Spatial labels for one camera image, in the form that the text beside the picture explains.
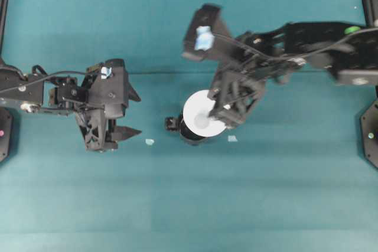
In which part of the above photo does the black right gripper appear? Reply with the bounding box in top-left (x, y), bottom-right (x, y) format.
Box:
top-left (208, 32), bottom-right (295, 129)

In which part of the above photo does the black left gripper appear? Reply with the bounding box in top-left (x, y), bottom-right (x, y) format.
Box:
top-left (54, 70), bottom-right (142, 152)

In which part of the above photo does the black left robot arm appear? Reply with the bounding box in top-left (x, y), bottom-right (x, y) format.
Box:
top-left (1, 58), bottom-right (141, 152)

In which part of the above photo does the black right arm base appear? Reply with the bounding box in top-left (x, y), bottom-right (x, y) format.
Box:
top-left (360, 100), bottom-right (378, 168)

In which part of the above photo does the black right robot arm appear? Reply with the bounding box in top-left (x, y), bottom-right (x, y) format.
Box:
top-left (208, 22), bottom-right (377, 129)

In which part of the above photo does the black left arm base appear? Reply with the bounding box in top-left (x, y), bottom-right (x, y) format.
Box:
top-left (0, 107), bottom-right (13, 162)

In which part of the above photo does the black cylindrical cup holder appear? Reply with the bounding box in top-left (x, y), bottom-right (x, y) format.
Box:
top-left (164, 106), bottom-right (215, 146)

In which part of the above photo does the blue tape piece right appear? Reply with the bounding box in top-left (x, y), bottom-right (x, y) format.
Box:
top-left (227, 135), bottom-right (238, 142)

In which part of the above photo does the blue tape piece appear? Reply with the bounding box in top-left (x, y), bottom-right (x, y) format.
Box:
top-left (145, 139), bottom-right (155, 146)
top-left (227, 135), bottom-right (238, 142)

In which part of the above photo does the blue tape piece left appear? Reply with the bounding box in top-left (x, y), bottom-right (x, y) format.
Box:
top-left (145, 139), bottom-right (155, 146)

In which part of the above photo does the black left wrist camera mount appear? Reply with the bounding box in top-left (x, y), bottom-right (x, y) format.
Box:
top-left (87, 58), bottom-right (129, 119)

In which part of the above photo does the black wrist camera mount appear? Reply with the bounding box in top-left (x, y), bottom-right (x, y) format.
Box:
top-left (182, 4), bottom-right (233, 61)
top-left (87, 58), bottom-right (129, 119)

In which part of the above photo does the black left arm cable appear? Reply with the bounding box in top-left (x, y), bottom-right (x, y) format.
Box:
top-left (0, 64), bottom-right (98, 93)

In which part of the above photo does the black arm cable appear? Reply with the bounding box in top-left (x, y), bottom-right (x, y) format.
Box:
top-left (214, 27), bottom-right (378, 61)
top-left (0, 64), bottom-right (98, 93)

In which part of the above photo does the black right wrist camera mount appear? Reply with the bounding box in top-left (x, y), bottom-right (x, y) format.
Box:
top-left (182, 4), bottom-right (233, 61)

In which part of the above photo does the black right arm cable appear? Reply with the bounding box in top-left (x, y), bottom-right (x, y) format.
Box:
top-left (214, 27), bottom-right (378, 61)

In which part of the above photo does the black frame post left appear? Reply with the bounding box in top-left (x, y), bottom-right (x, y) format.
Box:
top-left (0, 0), bottom-right (8, 51)

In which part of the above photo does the black frame post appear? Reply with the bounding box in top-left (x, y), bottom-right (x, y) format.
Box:
top-left (362, 0), bottom-right (377, 27)
top-left (0, 0), bottom-right (8, 51)

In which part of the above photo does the black frame post right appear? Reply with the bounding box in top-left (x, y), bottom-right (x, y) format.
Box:
top-left (362, 0), bottom-right (377, 27)

